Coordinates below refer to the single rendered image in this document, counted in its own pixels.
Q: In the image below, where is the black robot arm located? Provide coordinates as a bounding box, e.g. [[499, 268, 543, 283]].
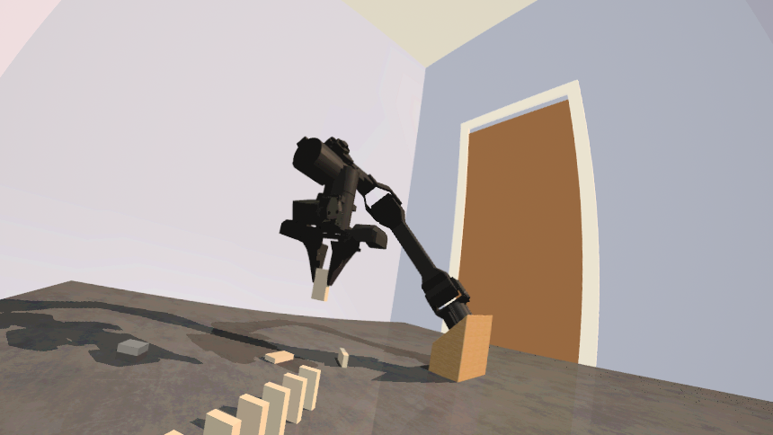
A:
[[292, 137, 473, 330]]

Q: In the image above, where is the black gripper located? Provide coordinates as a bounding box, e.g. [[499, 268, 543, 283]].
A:
[[279, 189, 387, 286]]

